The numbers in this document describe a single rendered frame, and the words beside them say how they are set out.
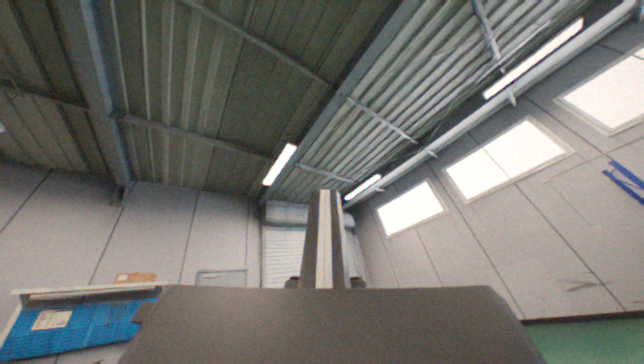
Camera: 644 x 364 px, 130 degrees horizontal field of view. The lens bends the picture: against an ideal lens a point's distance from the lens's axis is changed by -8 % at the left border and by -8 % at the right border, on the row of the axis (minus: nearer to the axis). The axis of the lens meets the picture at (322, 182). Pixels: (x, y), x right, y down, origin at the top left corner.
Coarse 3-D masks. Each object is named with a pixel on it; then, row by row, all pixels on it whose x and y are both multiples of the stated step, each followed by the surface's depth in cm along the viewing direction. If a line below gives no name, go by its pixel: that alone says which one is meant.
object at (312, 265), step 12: (312, 192) 11; (324, 192) 10; (312, 204) 9; (324, 204) 9; (312, 216) 9; (324, 216) 8; (312, 228) 8; (324, 228) 8; (312, 240) 7; (324, 240) 7; (312, 252) 7; (324, 252) 7; (312, 264) 6; (300, 276) 6; (312, 276) 6
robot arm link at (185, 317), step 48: (192, 288) 5; (240, 288) 5; (288, 288) 5; (336, 288) 5; (384, 288) 5; (432, 288) 4; (480, 288) 4; (144, 336) 4; (192, 336) 4; (240, 336) 4; (288, 336) 4; (336, 336) 4; (384, 336) 4; (432, 336) 4; (480, 336) 4; (528, 336) 4
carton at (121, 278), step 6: (120, 276) 249; (126, 276) 252; (132, 276) 256; (138, 276) 260; (144, 276) 264; (150, 276) 267; (114, 282) 242; (120, 282) 246; (126, 282) 249; (132, 282) 253; (138, 282) 256
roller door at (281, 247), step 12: (264, 228) 456; (276, 228) 476; (288, 228) 497; (300, 228) 520; (264, 240) 439; (276, 240) 461; (288, 240) 481; (300, 240) 502; (348, 240) 612; (264, 252) 423; (276, 252) 445; (288, 252) 463; (300, 252) 481; (348, 252) 582; (264, 264) 408; (276, 264) 427; (288, 264) 445; (300, 264) 462; (348, 264) 554; (264, 276) 393; (276, 276) 411; (288, 276) 428; (360, 276) 550
